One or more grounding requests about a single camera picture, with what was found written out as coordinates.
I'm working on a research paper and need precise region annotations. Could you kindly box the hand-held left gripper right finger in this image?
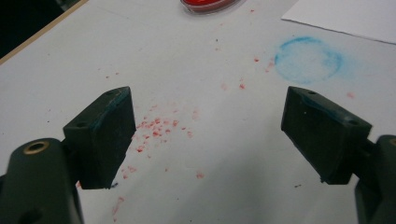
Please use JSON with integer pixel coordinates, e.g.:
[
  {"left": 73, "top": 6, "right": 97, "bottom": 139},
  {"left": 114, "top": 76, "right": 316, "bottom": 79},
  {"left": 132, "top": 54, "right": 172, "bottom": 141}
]
[{"left": 280, "top": 85, "right": 374, "bottom": 186}]

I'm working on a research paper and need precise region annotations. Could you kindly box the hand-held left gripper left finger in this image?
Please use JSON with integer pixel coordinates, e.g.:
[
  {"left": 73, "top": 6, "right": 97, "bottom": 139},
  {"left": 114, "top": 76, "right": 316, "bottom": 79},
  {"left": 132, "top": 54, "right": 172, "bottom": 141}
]
[{"left": 63, "top": 86, "right": 137, "bottom": 190}]

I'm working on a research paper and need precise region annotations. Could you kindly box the round red ink pad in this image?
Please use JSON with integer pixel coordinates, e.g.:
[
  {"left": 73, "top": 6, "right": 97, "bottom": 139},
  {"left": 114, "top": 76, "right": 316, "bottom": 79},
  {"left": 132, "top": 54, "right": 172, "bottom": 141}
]
[{"left": 179, "top": 0, "right": 248, "bottom": 15}]

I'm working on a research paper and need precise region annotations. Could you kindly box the white paper sheet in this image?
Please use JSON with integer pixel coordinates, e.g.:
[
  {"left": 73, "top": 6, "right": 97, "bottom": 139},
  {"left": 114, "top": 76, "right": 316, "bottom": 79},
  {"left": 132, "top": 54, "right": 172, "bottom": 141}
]
[{"left": 280, "top": 0, "right": 396, "bottom": 46}]

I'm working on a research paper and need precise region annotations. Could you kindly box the wooden table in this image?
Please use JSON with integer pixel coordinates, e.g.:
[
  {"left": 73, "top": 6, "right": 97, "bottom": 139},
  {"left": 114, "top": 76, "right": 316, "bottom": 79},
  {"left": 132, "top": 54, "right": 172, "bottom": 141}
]
[{"left": 0, "top": 0, "right": 90, "bottom": 66}]

